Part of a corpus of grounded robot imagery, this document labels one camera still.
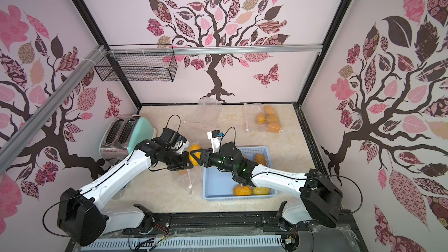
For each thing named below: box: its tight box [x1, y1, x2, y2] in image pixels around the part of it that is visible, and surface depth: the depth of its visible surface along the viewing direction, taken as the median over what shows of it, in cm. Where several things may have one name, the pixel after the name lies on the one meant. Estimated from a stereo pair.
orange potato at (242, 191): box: [232, 184, 253, 196], surface depth 79 cm
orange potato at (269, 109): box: [263, 105, 275, 115], surface depth 114 cm
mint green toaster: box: [99, 114, 154, 166], surface depth 87 cm
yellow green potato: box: [253, 186, 271, 195], surface depth 81 cm
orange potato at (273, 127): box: [267, 122, 281, 133], surface depth 105 cm
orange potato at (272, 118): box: [266, 113, 280, 124], surface depth 109 cm
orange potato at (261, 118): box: [257, 113, 266, 125], surface depth 109 cm
